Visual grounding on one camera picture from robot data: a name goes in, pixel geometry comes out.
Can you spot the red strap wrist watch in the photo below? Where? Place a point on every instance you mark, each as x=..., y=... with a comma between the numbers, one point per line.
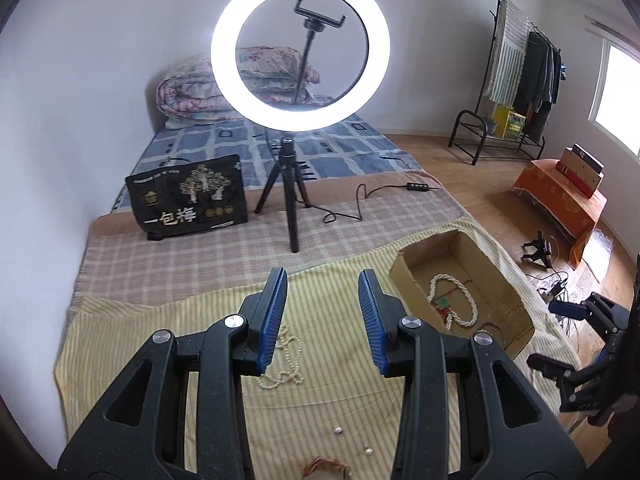
x=334, y=468

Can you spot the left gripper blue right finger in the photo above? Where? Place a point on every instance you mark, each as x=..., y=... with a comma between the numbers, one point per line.
x=391, y=349

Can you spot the window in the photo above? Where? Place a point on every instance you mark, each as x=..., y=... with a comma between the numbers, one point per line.
x=615, y=105

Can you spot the black snack bag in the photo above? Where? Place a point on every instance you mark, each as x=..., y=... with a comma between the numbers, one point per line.
x=189, y=198

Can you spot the brown plaid blanket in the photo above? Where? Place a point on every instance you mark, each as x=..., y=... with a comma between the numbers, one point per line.
x=120, y=263

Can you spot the power strip with cables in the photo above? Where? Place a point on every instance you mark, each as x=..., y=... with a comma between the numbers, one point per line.
x=554, y=286

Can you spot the dark hanging clothes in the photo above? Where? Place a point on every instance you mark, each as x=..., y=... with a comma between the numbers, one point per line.
x=539, y=86

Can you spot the black phone holder clamp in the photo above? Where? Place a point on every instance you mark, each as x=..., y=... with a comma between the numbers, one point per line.
x=315, y=21

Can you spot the stacked boxes on stool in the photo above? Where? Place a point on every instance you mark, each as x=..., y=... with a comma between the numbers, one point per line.
x=581, y=168

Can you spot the yellow striped cloth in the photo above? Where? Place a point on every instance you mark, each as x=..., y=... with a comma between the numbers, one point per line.
x=321, y=377

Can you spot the cardboard box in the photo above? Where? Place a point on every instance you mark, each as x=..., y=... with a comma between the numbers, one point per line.
x=447, y=281

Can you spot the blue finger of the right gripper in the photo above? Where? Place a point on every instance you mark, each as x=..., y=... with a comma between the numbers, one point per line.
x=603, y=315
x=552, y=369

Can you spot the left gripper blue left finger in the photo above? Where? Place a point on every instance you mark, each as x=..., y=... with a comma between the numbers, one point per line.
x=262, y=312

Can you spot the black tripod stand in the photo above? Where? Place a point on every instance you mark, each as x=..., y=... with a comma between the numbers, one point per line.
x=287, y=168

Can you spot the folded floral quilt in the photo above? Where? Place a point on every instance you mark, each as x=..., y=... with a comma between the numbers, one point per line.
x=188, y=94

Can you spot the striped hanging cloth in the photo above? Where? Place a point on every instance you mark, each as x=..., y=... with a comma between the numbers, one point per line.
x=508, y=54

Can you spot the small black floor tripod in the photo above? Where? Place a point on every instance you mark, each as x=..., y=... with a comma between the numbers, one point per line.
x=538, y=250

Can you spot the blue patterned bed sheet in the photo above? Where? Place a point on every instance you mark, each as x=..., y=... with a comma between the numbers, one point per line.
x=348, y=148

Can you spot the yellow box on rack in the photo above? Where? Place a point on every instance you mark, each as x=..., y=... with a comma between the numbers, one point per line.
x=509, y=124

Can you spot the orange covered stool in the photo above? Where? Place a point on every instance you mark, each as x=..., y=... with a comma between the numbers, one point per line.
x=576, y=214

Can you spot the black clothes rack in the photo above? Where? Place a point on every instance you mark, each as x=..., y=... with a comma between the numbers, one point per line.
x=473, y=132

